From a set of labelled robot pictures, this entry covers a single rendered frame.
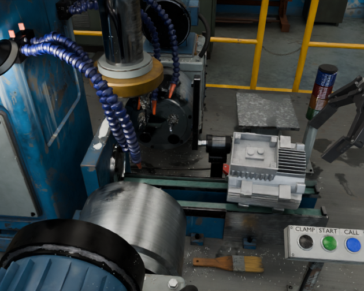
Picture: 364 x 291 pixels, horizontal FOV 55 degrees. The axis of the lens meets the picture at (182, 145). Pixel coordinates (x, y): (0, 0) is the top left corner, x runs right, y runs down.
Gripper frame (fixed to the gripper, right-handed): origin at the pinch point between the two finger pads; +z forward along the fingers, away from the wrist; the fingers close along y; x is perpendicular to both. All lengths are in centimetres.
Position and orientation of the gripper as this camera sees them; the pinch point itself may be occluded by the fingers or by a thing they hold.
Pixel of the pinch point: (322, 138)
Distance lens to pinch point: 90.7
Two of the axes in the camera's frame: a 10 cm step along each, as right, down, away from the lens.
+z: -5.0, 6.6, 5.6
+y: -0.8, 6.1, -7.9
